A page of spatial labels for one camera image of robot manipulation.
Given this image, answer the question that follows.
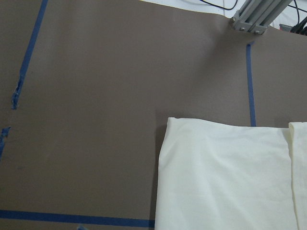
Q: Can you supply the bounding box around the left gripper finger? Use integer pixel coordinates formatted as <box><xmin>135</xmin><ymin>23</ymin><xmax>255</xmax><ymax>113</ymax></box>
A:
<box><xmin>77</xmin><ymin>225</ymin><xmax>87</xmax><ymax>230</ymax></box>

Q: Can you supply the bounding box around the white long-sleeve printed shirt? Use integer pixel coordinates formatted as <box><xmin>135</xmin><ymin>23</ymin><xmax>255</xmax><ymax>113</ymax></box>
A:
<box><xmin>155</xmin><ymin>118</ymin><xmax>307</xmax><ymax>230</ymax></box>

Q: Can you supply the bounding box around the red black electronics board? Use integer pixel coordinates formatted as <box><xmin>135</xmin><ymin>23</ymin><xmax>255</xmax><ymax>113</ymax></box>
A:
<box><xmin>279</xmin><ymin>18</ymin><xmax>307</xmax><ymax>35</ymax></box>

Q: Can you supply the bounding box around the aluminium frame post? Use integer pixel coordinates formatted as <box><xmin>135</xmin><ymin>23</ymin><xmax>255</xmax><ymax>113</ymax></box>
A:
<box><xmin>231</xmin><ymin>0</ymin><xmax>292</xmax><ymax>35</ymax></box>

